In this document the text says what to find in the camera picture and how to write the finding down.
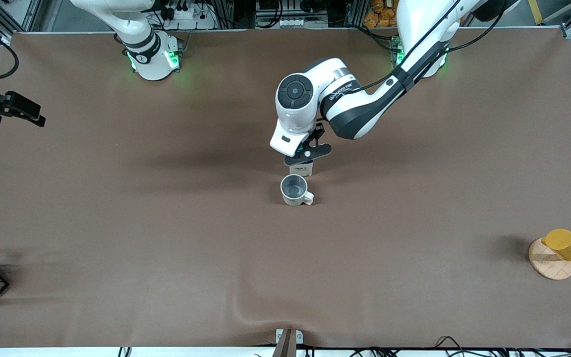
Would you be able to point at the blue white carton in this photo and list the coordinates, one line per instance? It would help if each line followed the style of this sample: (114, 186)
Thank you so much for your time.
(304, 170)

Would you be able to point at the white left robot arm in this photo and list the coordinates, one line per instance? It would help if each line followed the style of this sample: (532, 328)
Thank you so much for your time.
(365, 106)

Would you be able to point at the yellow plastic cup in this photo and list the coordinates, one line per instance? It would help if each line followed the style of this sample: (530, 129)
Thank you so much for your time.
(565, 243)

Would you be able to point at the grey ceramic mug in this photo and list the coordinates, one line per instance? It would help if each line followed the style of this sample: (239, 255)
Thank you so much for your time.
(293, 199)

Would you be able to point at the orange snack packages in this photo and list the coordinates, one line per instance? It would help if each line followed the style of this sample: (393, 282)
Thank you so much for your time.
(379, 12)

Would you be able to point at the white power strip black plugs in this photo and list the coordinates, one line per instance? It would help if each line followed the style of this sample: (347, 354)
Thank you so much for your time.
(191, 20)

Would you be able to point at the round wooden stand base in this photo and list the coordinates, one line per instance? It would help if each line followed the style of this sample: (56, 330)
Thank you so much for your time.
(550, 267)

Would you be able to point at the metal table edge bracket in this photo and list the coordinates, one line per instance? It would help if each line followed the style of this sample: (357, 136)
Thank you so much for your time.
(285, 347)

